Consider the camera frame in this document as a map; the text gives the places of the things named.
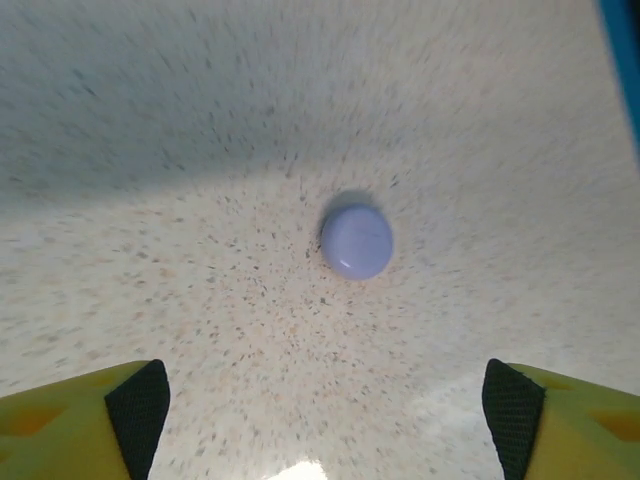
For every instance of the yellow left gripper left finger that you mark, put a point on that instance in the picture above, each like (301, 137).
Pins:
(55, 435)

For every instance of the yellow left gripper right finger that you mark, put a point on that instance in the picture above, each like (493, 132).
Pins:
(585, 435)

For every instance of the purple earbud charging case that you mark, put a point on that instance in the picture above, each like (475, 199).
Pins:
(357, 242)

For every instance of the blue table edge strip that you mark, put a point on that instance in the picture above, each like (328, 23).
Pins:
(625, 60)

